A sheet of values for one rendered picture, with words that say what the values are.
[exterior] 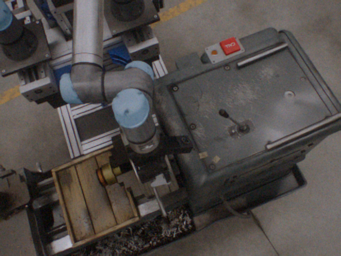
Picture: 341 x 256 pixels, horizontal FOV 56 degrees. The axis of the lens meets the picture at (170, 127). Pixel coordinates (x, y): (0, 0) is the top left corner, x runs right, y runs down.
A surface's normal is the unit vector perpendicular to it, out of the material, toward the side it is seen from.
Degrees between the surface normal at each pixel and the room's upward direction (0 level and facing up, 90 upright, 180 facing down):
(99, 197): 0
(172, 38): 0
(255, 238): 0
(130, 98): 19
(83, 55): 11
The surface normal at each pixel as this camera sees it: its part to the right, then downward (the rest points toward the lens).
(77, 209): -0.07, -0.36
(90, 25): 0.36, -0.19
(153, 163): -0.19, -0.62
